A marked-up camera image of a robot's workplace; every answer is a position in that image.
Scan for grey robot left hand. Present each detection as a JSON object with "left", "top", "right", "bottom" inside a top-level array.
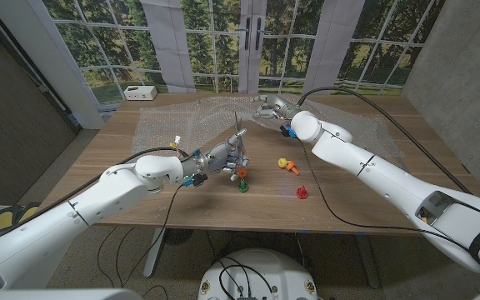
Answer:
[{"left": 181, "top": 127, "right": 250, "bottom": 183}]

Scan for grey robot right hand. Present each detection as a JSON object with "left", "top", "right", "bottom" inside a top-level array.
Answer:
[{"left": 250, "top": 94, "right": 303, "bottom": 126}]

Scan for orange handled scissors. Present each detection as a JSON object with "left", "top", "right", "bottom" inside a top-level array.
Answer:
[{"left": 222, "top": 111, "right": 250, "bottom": 183}]

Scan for clear bubble wrap sheet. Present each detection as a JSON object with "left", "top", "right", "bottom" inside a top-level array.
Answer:
[{"left": 130, "top": 93, "right": 408, "bottom": 168}]

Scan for printed forest window backdrop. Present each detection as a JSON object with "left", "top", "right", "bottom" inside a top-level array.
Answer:
[{"left": 42, "top": 0, "right": 448, "bottom": 105}]

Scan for white power box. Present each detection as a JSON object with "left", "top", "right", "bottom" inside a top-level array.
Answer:
[{"left": 122, "top": 85, "right": 158, "bottom": 102}]

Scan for white table leg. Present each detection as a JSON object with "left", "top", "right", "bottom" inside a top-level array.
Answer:
[{"left": 142, "top": 227, "right": 167, "bottom": 278}]

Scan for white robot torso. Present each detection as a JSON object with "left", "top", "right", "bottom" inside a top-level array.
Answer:
[{"left": 197, "top": 247, "right": 319, "bottom": 300}]

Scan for grey table leg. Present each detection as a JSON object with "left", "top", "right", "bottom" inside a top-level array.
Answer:
[{"left": 354, "top": 233, "right": 382, "bottom": 289}]

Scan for yellow black foot pedal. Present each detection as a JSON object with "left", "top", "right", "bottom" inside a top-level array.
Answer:
[
  {"left": 0, "top": 204, "right": 23, "bottom": 235},
  {"left": 17, "top": 202, "right": 42, "bottom": 226}
]

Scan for dark wooden door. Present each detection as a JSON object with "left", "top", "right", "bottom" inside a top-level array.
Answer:
[{"left": 0, "top": 7, "right": 78, "bottom": 206}]

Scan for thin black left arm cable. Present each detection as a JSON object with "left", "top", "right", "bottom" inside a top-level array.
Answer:
[{"left": 97, "top": 183, "right": 183, "bottom": 289}]

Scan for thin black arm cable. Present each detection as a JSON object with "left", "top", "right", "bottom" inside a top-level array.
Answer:
[
  {"left": 300, "top": 141, "right": 480, "bottom": 289},
  {"left": 97, "top": 183, "right": 183, "bottom": 289}
]

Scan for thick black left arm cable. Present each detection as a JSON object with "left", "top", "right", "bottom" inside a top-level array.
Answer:
[{"left": 0, "top": 146, "right": 192, "bottom": 243}]

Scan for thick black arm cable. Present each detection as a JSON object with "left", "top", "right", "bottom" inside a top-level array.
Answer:
[
  {"left": 297, "top": 86, "right": 473, "bottom": 196},
  {"left": 0, "top": 146, "right": 192, "bottom": 243}
]

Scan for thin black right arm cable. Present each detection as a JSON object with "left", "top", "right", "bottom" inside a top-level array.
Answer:
[{"left": 300, "top": 141, "right": 480, "bottom": 289}]

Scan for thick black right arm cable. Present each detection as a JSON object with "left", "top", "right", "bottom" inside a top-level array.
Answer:
[{"left": 297, "top": 86, "right": 473, "bottom": 196}]

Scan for black torso cable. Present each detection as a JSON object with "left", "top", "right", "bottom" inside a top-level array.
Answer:
[{"left": 214, "top": 257, "right": 275, "bottom": 300}]

